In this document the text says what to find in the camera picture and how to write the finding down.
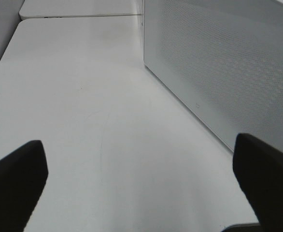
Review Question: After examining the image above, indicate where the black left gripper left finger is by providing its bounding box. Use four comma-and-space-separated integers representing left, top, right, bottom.
0, 140, 48, 232

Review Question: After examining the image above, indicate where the white microwave door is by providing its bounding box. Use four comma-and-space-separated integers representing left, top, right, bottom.
143, 0, 283, 152

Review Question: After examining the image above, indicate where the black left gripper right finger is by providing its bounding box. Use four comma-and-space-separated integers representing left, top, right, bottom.
232, 133, 283, 232

